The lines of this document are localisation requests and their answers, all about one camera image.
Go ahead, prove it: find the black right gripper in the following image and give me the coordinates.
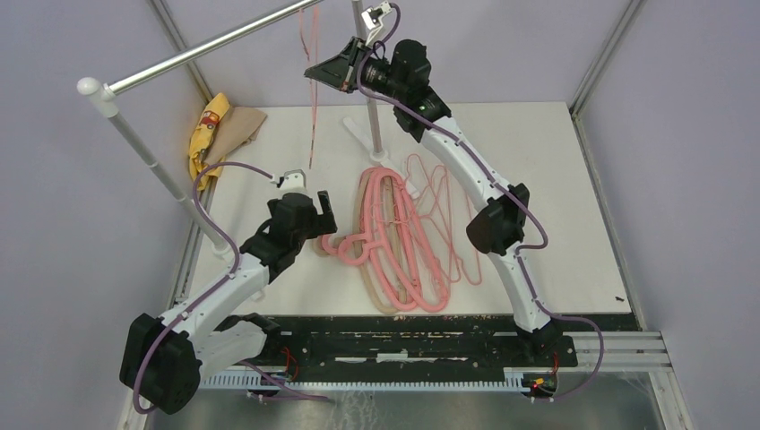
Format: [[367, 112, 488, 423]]
[[304, 37, 404, 103]]

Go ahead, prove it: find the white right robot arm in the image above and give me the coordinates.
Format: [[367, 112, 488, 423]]
[[304, 37, 562, 366]]

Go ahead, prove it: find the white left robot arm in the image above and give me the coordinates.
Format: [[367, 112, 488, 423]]
[[118, 190, 337, 414]]

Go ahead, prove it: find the beige cloth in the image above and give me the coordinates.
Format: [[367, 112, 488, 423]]
[[203, 107, 267, 165]]

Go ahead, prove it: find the yellow patterned cloth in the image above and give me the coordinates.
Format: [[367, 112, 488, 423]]
[[187, 93, 230, 181]]

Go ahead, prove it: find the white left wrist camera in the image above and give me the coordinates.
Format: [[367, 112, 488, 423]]
[[273, 169, 307, 194]]

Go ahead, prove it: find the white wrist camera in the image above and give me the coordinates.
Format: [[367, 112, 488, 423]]
[[273, 169, 307, 194], [360, 1, 393, 47]]

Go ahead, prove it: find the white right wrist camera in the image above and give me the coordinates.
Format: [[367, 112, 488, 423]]
[[360, 1, 393, 47]]

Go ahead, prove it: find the grey right rack post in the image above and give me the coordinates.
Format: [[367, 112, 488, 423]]
[[351, 0, 384, 152]]

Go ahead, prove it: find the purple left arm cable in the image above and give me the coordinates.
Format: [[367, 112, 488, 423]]
[[131, 161, 281, 416]]

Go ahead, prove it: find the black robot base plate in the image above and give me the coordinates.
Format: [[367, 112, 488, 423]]
[[213, 313, 639, 384]]

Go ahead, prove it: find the silver horizontal rack rail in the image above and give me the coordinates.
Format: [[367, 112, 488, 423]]
[[105, 0, 321, 96]]

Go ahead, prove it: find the white left rack post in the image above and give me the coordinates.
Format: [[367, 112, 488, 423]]
[[76, 77, 235, 275]]

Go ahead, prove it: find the white slotted cable duct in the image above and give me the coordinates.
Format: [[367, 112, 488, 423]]
[[200, 366, 530, 394]]

